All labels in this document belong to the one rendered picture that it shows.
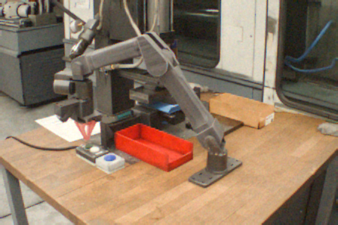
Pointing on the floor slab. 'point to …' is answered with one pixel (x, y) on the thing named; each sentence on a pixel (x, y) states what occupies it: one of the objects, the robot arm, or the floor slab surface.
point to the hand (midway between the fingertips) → (87, 137)
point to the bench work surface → (177, 178)
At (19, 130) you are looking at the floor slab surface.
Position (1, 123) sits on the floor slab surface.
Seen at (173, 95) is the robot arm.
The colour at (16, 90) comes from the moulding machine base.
